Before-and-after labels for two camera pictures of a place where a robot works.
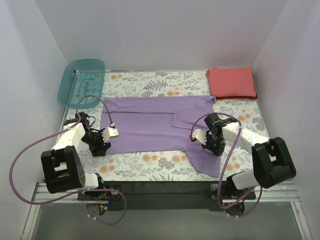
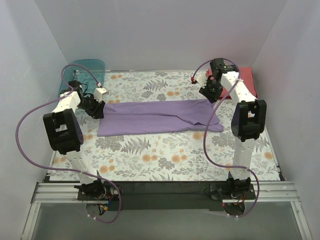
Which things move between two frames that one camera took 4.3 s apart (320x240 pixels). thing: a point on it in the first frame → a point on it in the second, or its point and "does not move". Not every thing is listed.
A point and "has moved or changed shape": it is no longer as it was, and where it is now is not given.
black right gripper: [216, 148] → [208, 92]
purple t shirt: [160, 125] has moved or changed shape
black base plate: [165, 195] does not move
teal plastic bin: [82, 78] does not move
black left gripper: [100, 146] → [96, 109]
